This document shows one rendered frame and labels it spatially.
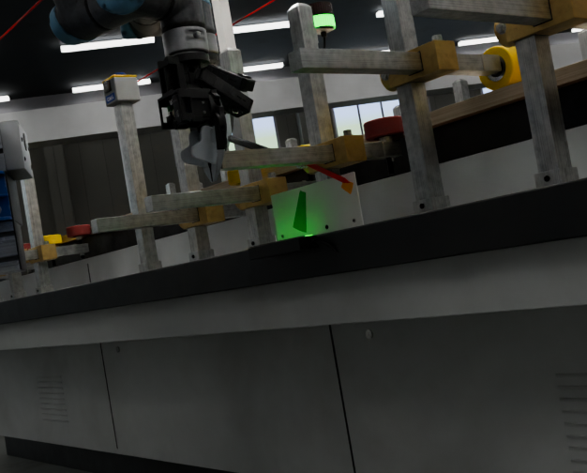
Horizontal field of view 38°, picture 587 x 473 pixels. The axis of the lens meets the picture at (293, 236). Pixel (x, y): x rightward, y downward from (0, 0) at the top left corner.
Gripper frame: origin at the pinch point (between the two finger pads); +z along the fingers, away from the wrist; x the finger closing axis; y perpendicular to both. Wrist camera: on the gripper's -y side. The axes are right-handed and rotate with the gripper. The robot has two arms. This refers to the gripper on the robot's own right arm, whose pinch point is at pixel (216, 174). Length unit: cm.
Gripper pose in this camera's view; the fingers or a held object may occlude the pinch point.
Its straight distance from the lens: 143.7
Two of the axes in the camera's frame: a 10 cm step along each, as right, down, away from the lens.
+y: -7.8, 1.0, -6.2
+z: 1.6, 9.9, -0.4
